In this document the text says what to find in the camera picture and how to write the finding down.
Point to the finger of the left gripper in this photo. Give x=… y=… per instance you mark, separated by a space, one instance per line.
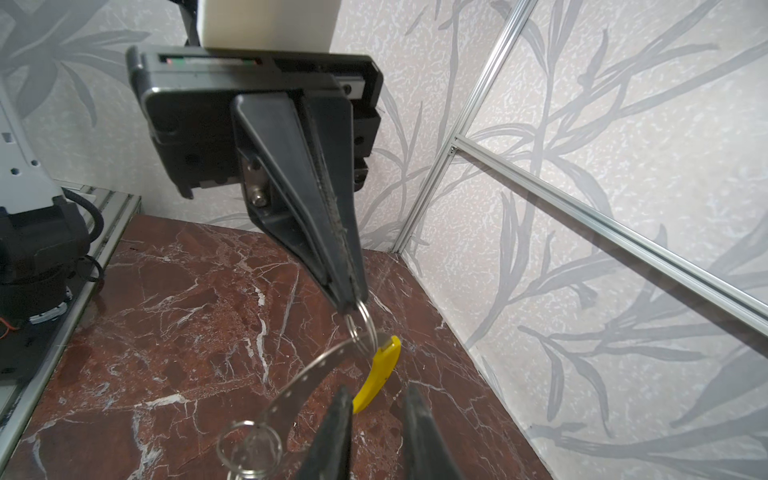
x=328 y=119
x=271 y=140

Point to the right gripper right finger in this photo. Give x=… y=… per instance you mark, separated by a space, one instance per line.
x=426 y=455

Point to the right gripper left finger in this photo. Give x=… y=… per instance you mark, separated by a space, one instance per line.
x=329 y=455

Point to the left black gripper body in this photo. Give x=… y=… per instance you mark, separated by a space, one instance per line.
x=185 y=95

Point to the metal arc keyring yellow handle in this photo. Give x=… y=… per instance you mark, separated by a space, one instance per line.
x=274 y=445

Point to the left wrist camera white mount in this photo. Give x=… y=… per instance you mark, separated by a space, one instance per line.
x=272 y=25

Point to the aluminium front rail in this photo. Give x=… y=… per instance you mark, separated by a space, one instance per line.
x=38 y=319

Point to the aluminium frame crossbar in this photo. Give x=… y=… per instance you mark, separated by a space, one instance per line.
x=707 y=286

